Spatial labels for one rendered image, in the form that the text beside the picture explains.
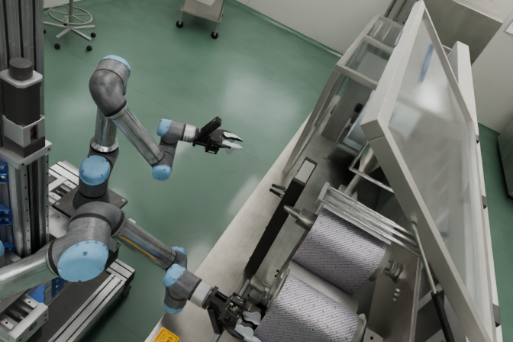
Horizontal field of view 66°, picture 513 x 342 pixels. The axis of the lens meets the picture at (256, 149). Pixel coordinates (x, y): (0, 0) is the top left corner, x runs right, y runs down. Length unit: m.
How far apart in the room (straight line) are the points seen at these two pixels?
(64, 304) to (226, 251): 0.95
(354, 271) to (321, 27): 5.56
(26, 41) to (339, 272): 1.20
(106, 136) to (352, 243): 1.07
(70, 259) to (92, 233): 0.08
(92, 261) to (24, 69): 0.57
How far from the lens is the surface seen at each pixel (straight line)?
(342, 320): 1.24
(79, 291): 2.35
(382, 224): 1.35
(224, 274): 1.67
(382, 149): 0.65
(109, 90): 1.48
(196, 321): 1.55
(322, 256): 1.36
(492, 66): 6.59
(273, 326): 1.30
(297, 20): 6.73
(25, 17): 1.33
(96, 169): 1.72
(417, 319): 1.19
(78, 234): 1.17
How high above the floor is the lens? 2.26
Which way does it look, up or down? 37 degrees down
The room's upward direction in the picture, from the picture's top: 23 degrees clockwise
